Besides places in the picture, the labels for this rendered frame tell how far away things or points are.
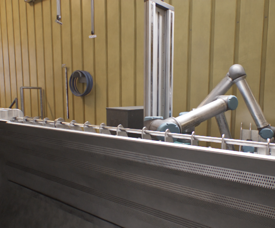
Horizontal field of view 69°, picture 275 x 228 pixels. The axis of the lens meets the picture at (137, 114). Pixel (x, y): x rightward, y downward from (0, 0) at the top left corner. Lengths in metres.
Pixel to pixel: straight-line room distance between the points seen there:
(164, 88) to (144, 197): 1.10
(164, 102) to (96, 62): 1.63
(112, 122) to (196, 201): 1.23
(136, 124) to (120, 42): 1.54
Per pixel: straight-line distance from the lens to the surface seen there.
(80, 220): 1.57
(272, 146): 0.59
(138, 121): 1.85
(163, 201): 1.10
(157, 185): 0.99
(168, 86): 1.91
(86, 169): 1.24
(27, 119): 1.14
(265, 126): 1.86
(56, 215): 1.74
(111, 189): 1.28
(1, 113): 1.22
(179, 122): 1.43
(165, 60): 1.95
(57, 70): 3.92
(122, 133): 0.73
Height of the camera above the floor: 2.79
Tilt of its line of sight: 5 degrees down
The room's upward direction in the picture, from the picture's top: straight up
